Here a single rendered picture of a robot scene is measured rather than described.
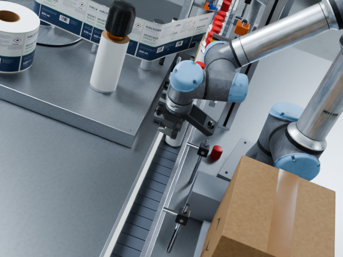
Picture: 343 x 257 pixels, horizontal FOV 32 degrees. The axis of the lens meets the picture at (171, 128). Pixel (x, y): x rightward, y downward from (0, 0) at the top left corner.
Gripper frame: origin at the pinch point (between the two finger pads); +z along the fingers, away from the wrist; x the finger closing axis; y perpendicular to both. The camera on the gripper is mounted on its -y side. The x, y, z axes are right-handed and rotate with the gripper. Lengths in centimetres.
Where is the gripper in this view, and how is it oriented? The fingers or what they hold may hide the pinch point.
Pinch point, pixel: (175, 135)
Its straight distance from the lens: 174.2
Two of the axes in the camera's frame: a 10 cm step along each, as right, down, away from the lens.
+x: -3.3, 8.3, -4.5
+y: -9.3, -3.6, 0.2
